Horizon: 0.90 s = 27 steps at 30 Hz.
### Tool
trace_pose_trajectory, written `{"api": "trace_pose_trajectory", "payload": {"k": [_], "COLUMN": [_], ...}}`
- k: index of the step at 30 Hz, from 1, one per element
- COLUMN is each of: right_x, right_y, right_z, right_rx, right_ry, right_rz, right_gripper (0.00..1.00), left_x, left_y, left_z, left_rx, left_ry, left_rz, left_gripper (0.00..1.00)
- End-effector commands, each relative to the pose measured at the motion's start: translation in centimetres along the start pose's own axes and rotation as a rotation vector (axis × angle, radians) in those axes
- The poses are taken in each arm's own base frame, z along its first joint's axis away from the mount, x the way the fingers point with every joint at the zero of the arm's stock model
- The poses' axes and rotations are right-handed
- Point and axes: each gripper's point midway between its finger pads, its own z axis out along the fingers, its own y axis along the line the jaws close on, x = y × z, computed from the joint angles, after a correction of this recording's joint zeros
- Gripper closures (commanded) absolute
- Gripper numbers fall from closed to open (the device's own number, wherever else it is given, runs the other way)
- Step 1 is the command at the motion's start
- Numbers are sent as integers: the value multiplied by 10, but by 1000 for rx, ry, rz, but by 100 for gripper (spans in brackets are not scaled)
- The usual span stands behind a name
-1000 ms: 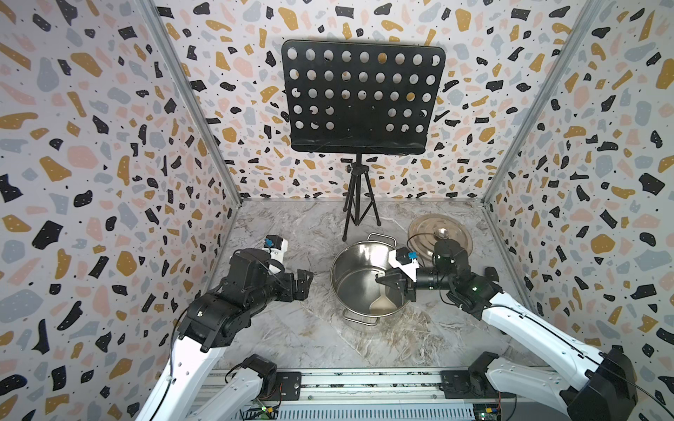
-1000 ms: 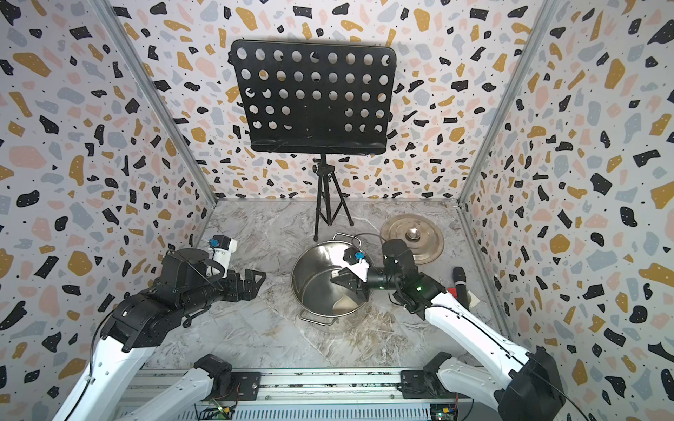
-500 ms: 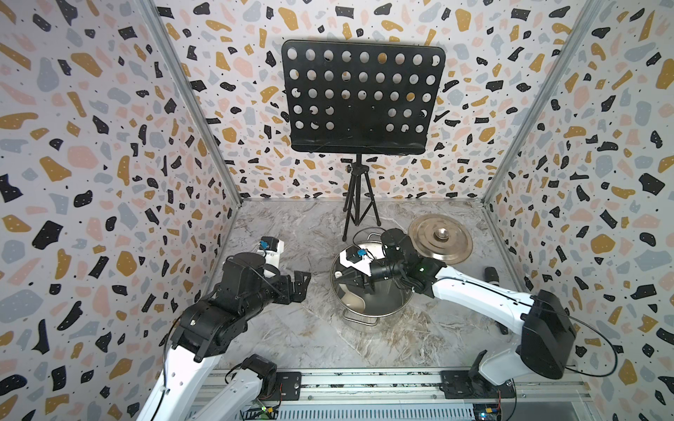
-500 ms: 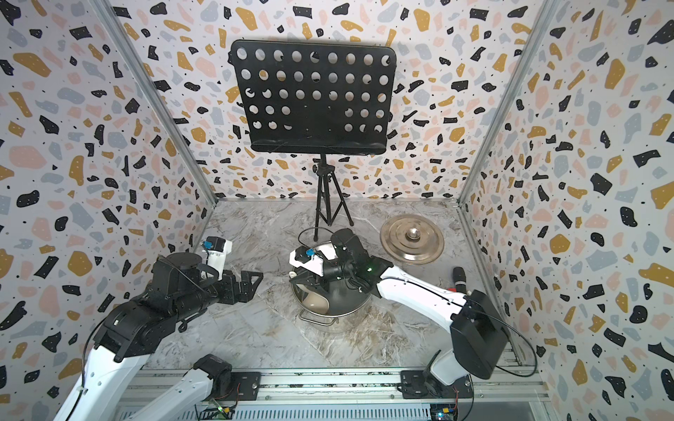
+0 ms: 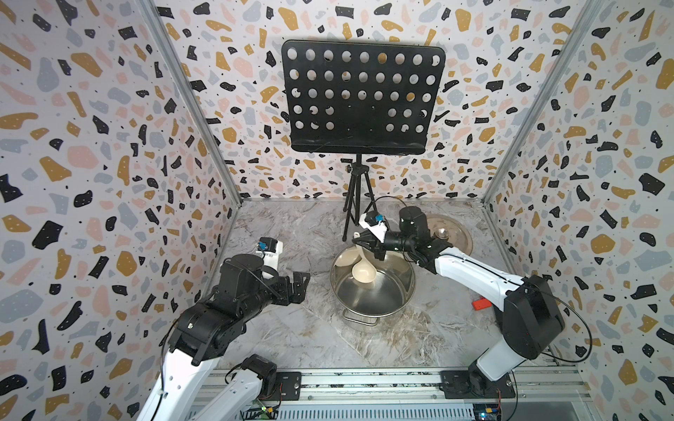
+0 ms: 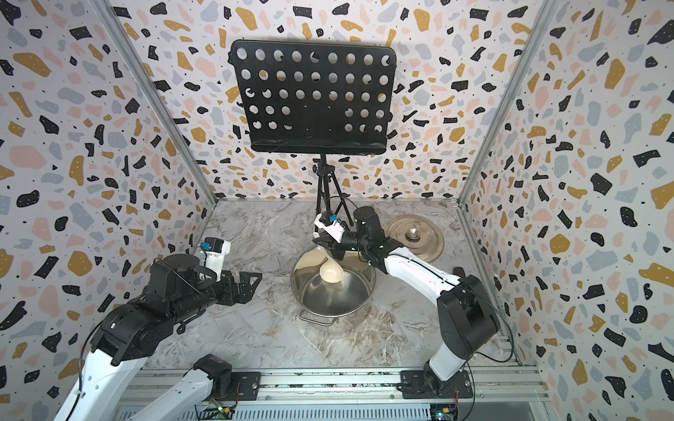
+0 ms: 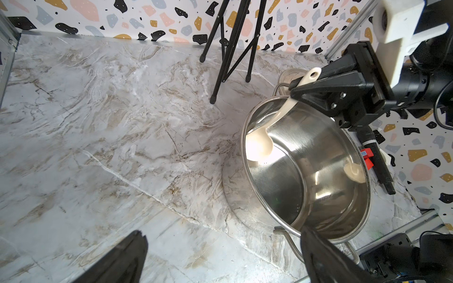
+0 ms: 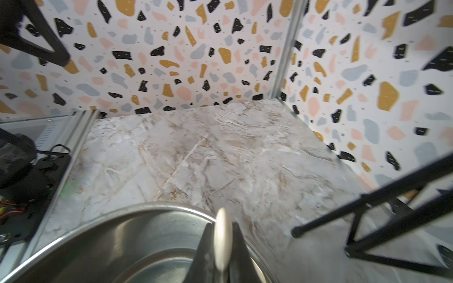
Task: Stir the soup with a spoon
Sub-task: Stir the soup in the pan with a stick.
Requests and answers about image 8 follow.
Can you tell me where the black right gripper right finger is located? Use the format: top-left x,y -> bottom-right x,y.
229,222 -> 262,283

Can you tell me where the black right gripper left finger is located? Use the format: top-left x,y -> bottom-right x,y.
183,223 -> 216,283

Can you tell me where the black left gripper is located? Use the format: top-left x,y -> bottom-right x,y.
1,0 -> 70,67

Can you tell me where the stainless steel pot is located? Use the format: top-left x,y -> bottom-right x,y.
4,202 -> 276,283

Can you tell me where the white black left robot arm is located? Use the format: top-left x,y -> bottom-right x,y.
1,1 -> 72,248

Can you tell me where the black tripod stand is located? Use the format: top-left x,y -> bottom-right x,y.
291,154 -> 453,278

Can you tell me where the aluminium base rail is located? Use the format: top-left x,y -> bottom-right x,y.
1,110 -> 100,278

